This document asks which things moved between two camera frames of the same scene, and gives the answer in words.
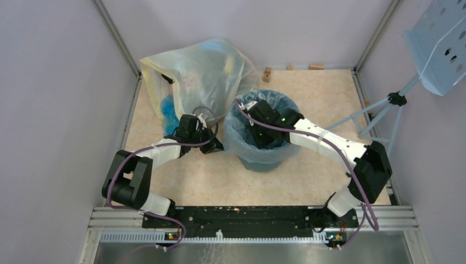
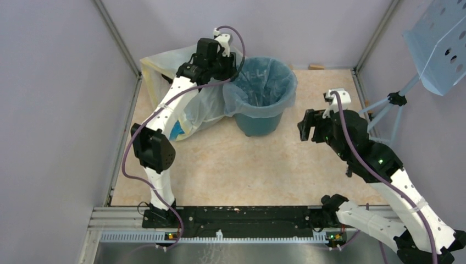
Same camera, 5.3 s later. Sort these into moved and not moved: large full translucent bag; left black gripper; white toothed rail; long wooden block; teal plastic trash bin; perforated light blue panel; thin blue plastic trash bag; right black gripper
Moved: thin blue plastic trash bag; right black gripper; left black gripper; teal plastic trash bin
Not moved: large full translucent bag; perforated light blue panel; long wooden block; white toothed rail
